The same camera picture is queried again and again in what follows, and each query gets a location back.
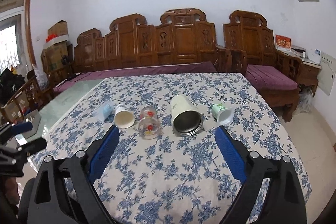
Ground green white plastic cup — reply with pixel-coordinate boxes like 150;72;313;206
211;103;235;126

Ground clear blue plastic cup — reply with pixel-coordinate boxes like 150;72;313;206
96;102;116;122

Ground white paper cup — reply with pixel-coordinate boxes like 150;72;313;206
114;104;135;129

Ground glass cup with red flowers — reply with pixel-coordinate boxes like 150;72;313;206
138;106;161;139

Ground wooden chair at left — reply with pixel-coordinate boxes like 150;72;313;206
1;75;55;123

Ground blue floral tablecloth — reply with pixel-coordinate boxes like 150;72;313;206
31;73;312;223

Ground white steel insulated tumbler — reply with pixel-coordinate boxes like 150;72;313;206
170;95;203;137

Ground white plastic bag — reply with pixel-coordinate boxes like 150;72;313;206
32;64;49;90

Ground purple sofa cushion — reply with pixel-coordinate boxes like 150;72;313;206
54;61;217;93

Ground purple armchair cushion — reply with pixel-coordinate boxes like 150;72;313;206
245;65;298;90

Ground carved wooden armchair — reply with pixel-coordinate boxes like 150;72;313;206
223;10;302;122

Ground wooden side table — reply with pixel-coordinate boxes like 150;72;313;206
297;61;322;96

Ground stacked cardboard boxes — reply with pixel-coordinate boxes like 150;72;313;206
41;20;73;74

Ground white router device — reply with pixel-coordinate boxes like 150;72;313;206
306;49;321;64

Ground red greeting card box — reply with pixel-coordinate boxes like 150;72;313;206
275;35;291;50

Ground long carved wooden sofa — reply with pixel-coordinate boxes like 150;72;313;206
48;8;233;93

